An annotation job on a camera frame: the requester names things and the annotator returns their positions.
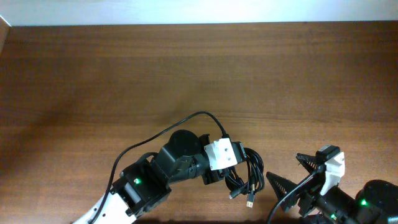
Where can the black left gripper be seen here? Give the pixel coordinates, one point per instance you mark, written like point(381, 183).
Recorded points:
point(212, 175)

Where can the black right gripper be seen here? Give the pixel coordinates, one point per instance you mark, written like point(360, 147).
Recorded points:
point(311, 185)

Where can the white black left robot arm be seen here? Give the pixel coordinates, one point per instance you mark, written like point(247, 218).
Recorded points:
point(145, 184)

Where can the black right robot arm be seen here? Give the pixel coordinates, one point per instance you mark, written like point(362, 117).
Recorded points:
point(321, 200)

